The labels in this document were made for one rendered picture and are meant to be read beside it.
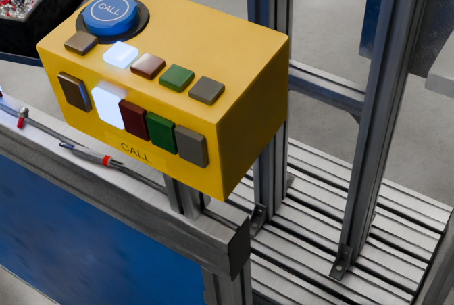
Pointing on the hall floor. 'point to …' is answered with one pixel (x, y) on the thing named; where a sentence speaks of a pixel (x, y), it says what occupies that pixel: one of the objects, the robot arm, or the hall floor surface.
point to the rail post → (222, 287)
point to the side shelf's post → (442, 278)
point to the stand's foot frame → (358, 280)
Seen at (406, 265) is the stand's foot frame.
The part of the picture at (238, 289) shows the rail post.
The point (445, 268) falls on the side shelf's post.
